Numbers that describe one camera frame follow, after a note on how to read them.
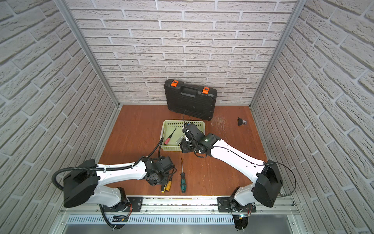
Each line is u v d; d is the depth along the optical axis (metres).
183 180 0.80
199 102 0.96
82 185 0.41
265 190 0.40
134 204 0.74
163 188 0.77
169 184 0.78
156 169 0.61
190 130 0.58
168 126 1.03
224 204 0.74
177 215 0.72
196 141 0.58
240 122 1.07
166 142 0.95
